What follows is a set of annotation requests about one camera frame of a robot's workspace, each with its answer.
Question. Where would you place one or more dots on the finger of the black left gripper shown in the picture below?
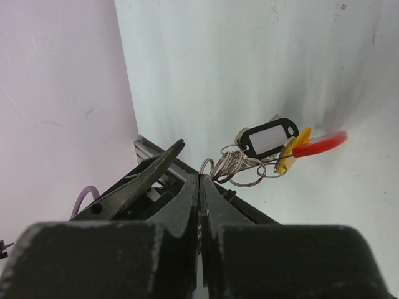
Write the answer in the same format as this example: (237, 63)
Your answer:
(132, 187)

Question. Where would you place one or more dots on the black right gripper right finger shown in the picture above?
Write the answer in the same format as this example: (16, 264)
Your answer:
(245, 259)

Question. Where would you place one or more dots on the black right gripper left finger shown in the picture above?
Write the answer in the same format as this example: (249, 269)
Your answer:
(155, 258)

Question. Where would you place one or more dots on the metal key organizer red handle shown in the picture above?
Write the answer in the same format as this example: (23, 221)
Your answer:
(232, 162)

